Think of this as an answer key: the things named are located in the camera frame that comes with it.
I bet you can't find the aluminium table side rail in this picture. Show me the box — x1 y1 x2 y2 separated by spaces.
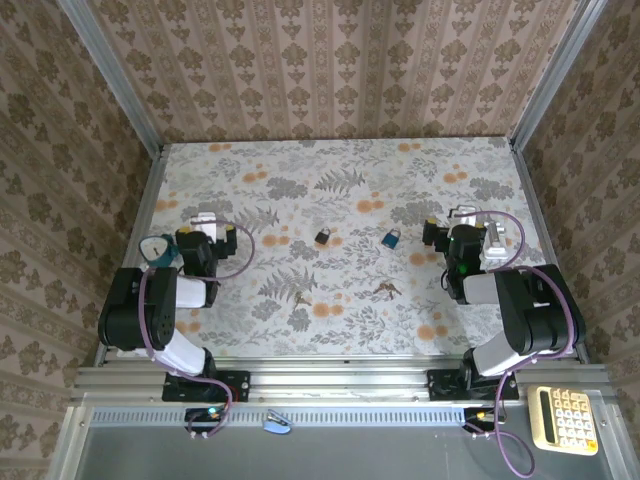
92 144 169 366
509 143 590 364

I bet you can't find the silver metal bracket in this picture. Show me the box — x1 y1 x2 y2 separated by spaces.
481 219 509 261

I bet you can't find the yellow calculator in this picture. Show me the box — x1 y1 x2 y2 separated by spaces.
527 383 600 457

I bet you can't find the blue plastic clip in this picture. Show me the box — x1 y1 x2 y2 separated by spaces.
262 409 294 437

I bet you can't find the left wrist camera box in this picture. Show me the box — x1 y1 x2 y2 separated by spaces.
189 212 219 241

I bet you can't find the black connector box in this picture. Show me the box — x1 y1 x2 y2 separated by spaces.
184 406 230 434
463 406 507 434

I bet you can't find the grey slotted cable duct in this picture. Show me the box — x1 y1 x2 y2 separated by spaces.
89 405 469 427

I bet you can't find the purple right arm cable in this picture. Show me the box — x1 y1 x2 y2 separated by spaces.
469 209 576 477

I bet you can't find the grey metal shelf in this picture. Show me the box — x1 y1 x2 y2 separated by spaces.
47 404 629 480

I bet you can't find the teal alarm clock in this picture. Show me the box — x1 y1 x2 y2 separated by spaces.
138 233 180 269

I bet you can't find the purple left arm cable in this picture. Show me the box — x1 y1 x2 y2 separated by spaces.
138 219 257 440

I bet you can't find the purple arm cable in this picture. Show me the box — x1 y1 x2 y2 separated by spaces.
469 209 576 477
138 219 257 440

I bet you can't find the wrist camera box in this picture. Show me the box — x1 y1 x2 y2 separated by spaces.
448 203 482 227
189 212 219 241

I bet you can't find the aluminium frame post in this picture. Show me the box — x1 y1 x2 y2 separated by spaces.
55 0 165 157
508 0 615 152

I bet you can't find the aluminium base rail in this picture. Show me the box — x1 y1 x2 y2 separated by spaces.
69 363 624 407

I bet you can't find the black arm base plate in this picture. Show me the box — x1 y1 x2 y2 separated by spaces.
426 368 520 402
161 369 252 404

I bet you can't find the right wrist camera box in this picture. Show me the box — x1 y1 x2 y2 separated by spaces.
448 203 482 227

